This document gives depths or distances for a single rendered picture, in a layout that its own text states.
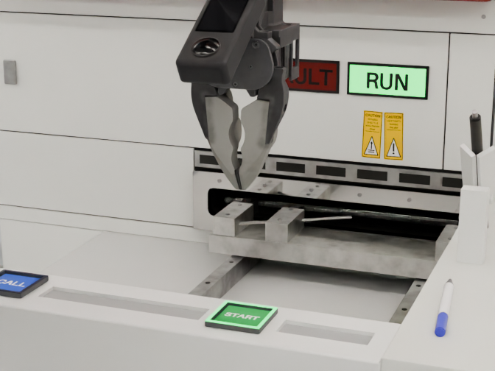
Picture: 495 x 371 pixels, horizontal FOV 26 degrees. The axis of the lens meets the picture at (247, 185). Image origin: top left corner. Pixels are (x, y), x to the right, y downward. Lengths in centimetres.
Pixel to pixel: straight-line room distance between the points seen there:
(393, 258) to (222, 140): 54
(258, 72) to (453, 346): 31
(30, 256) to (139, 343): 83
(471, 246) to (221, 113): 36
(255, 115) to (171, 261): 68
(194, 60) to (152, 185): 83
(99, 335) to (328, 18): 67
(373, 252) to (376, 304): 7
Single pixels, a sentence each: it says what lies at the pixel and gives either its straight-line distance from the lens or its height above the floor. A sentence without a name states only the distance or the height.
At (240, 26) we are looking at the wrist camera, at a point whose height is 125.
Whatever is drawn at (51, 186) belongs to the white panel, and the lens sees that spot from 181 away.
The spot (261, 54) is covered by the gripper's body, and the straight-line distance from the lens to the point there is 96.
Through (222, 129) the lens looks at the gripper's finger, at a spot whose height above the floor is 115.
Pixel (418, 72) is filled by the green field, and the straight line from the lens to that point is 154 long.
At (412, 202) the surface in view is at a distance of 157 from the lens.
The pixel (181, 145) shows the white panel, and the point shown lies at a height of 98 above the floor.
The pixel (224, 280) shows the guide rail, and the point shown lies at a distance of 149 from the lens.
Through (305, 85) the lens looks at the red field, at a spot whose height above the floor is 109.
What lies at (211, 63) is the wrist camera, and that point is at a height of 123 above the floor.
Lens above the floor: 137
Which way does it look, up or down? 16 degrees down
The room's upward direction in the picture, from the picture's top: straight up
